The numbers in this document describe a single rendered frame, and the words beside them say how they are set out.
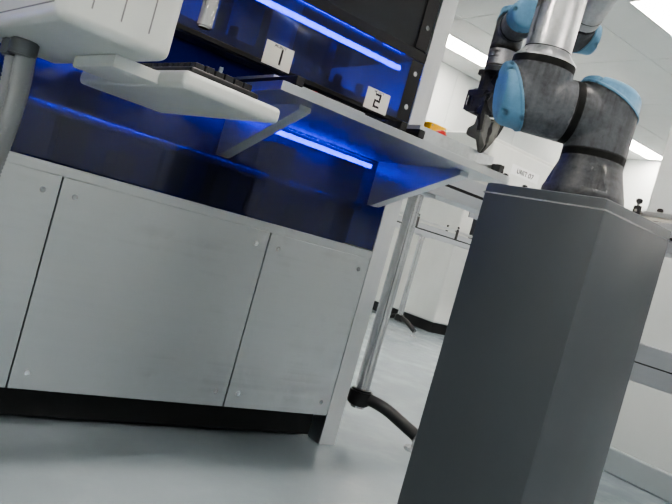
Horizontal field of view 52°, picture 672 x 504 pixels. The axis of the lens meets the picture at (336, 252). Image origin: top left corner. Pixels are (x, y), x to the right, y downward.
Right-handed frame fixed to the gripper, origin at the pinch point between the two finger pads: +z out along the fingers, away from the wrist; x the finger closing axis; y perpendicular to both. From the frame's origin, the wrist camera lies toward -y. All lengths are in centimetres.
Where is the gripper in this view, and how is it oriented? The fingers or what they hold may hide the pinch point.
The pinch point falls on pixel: (483, 147)
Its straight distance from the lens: 175.6
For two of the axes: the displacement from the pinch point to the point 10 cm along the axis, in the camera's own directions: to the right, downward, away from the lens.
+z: -2.7, 9.6, 0.2
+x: -7.8, -2.1, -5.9
